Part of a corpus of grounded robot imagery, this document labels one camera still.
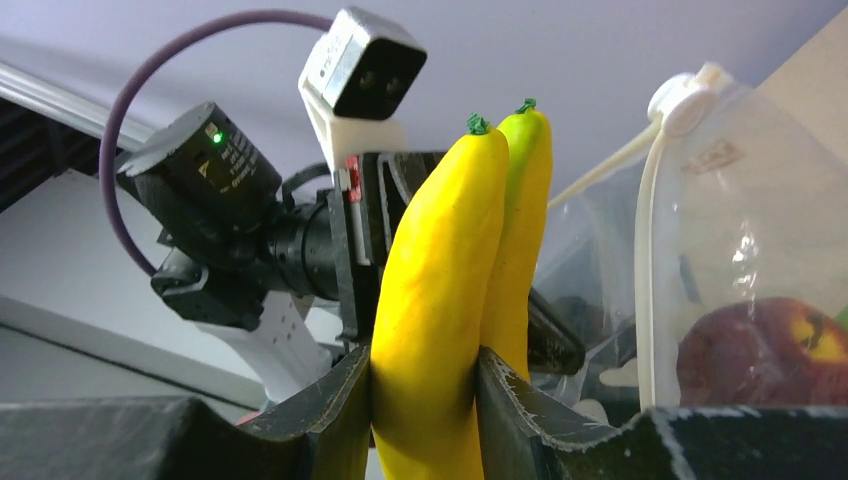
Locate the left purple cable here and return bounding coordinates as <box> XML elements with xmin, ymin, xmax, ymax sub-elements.
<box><xmin>97</xmin><ymin>8</ymin><xmax>334</xmax><ymax>280</ymax></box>

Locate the yellow banana bunch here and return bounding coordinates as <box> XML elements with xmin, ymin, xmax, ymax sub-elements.
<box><xmin>370</xmin><ymin>98</ymin><xmax>553</xmax><ymax>479</ymax></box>

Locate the clear zip top bag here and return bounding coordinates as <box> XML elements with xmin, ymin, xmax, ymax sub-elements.
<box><xmin>534</xmin><ymin>63</ymin><xmax>847</xmax><ymax>425</ymax></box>

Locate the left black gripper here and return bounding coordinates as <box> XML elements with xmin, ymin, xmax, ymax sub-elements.
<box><xmin>268</xmin><ymin>151</ymin><xmax>444</xmax><ymax>343</ymax></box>

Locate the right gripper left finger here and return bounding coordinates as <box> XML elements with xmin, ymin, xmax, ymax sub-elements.
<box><xmin>1</xmin><ymin>346</ymin><xmax>370</xmax><ymax>479</ymax></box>

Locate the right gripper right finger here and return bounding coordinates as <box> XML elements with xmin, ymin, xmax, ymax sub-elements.
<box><xmin>477</xmin><ymin>348</ymin><xmax>847</xmax><ymax>479</ymax></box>

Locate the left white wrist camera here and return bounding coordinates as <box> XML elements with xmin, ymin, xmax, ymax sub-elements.
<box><xmin>298</xmin><ymin>6</ymin><xmax>427</xmax><ymax>172</ymax></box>

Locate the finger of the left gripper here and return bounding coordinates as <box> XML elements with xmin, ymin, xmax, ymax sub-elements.
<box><xmin>527</xmin><ymin>288</ymin><xmax>586</xmax><ymax>376</ymax></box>

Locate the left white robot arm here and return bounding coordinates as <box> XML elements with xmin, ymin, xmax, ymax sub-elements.
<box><xmin>120</xmin><ymin>102</ymin><xmax>442</xmax><ymax>403</ymax></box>

